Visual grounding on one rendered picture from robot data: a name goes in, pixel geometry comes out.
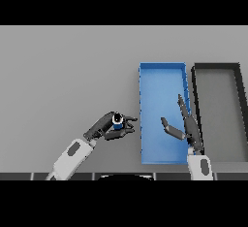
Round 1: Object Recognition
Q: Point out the blue bin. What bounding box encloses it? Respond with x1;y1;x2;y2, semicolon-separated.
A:
138;61;192;166

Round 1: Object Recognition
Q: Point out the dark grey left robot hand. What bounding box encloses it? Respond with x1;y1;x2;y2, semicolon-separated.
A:
82;111;139;143

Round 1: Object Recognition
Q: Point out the blue pipe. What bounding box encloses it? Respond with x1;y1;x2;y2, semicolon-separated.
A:
111;113;125;131

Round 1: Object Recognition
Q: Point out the dark grey bin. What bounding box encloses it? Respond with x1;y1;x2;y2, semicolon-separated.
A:
190;62;248;164

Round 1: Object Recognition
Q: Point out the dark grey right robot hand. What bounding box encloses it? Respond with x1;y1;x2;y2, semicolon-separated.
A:
160;93;205;156

